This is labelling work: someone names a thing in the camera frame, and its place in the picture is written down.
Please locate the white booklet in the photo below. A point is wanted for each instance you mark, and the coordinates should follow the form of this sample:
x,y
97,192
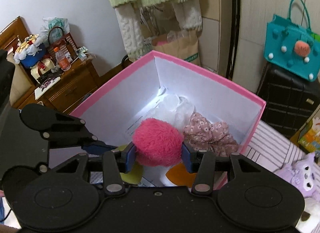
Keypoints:
x,y
43,90

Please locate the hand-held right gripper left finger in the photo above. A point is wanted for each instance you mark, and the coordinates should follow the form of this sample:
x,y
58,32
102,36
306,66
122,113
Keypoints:
x,y
131,158

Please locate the orange drink bottle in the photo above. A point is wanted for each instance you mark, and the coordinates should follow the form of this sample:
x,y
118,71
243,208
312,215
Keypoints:
x,y
62,60

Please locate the pink cardboard box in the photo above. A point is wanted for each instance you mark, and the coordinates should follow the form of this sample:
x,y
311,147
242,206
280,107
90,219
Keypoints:
x,y
212,98

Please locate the wooden nightstand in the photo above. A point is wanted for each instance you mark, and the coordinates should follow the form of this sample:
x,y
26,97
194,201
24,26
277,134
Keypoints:
x,y
72,85

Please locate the black suitcase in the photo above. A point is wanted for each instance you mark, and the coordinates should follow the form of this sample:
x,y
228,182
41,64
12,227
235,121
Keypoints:
x,y
285,103

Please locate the pink floral scrunchie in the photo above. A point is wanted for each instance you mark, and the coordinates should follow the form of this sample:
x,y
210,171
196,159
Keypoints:
x,y
210,133

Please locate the wooden headboard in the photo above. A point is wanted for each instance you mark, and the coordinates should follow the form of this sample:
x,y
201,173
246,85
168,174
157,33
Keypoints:
x,y
12,32

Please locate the orange soft pad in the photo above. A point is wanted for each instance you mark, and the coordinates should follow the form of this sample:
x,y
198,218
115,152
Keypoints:
x,y
180,176

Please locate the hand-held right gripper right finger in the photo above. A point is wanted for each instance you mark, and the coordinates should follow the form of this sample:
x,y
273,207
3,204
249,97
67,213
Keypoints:
x,y
187,159

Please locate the yellow soft pad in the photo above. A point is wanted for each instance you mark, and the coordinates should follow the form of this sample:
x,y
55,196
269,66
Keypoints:
x,y
133,176

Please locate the white plush toy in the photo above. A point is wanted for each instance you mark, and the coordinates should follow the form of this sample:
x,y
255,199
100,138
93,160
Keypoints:
x,y
312,205

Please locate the brown paper bag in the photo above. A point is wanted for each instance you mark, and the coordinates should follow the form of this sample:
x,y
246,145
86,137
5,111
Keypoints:
x,y
185,47

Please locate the cream gift bag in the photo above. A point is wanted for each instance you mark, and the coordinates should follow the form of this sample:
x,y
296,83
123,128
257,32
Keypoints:
x,y
45,69

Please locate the pink fluffy ball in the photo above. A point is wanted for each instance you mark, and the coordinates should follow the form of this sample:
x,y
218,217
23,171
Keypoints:
x,y
157,143

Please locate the purple plush toy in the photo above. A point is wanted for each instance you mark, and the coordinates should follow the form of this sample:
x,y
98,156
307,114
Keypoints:
x,y
297,175

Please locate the colourful snack bag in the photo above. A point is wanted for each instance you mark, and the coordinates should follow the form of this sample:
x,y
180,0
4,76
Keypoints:
x,y
311,133

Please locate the brown woven basket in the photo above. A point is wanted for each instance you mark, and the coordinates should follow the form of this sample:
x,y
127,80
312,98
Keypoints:
x,y
63,42

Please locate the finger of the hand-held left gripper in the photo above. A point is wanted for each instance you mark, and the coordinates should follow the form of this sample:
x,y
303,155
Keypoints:
x,y
95,146

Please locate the teal felt handbag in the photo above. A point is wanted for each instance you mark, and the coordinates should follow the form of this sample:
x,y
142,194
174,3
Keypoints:
x,y
287,45

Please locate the white green plastic bag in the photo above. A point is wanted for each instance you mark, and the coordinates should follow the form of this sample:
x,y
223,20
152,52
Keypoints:
x,y
56,24

